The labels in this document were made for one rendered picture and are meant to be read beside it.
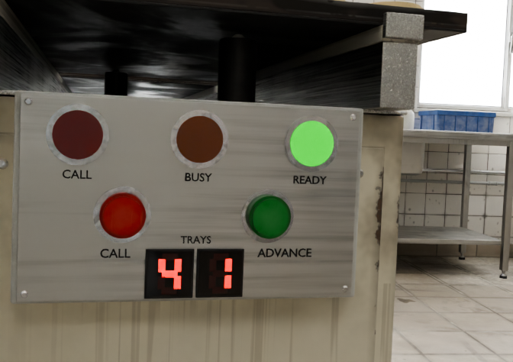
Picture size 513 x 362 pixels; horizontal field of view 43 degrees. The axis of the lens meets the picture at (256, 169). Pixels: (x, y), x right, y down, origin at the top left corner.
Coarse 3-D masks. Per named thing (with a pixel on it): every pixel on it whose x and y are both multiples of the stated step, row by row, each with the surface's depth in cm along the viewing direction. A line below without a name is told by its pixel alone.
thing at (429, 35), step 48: (48, 0) 43; (96, 0) 43; (144, 0) 44; (192, 0) 44; (240, 0) 45; (288, 0) 46; (48, 48) 70; (96, 48) 68; (144, 48) 67; (192, 48) 65; (288, 48) 62
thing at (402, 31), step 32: (384, 32) 47; (416, 32) 47; (288, 64) 71; (320, 64) 61; (352, 64) 53; (384, 64) 47; (416, 64) 48; (192, 96) 143; (256, 96) 85; (288, 96) 71; (320, 96) 60; (352, 96) 53; (384, 96) 48
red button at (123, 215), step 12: (120, 192) 43; (108, 204) 42; (120, 204) 43; (132, 204) 43; (108, 216) 43; (120, 216) 43; (132, 216) 43; (144, 216) 43; (108, 228) 43; (120, 228) 43; (132, 228) 43
